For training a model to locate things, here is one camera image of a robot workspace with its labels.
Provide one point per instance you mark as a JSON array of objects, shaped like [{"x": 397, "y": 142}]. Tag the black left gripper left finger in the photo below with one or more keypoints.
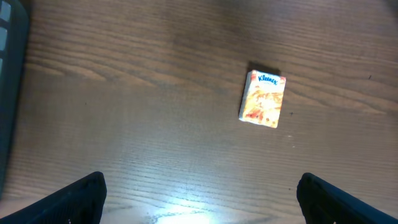
[{"x": 80, "y": 202}]

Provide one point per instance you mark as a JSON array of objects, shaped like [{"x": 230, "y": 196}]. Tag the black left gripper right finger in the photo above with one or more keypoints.
[{"x": 322, "y": 202}]

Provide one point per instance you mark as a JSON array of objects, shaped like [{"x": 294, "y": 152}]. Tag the orange snack packet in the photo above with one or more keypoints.
[{"x": 262, "y": 98}]

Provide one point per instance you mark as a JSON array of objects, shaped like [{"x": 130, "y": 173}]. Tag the grey plastic mesh basket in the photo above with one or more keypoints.
[{"x": 15, "y": 25}]

